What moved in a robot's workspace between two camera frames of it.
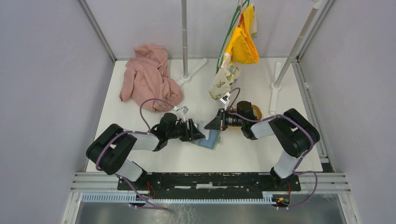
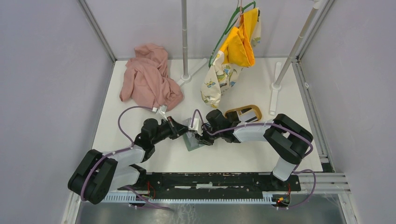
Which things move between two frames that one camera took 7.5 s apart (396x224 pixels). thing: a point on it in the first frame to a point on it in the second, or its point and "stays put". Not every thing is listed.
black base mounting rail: x=208 y=183 stays put
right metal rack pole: x=279 y=72 stays put
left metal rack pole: x=186 y=78 stays put
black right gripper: x=219 y=121 to x=203 y=139
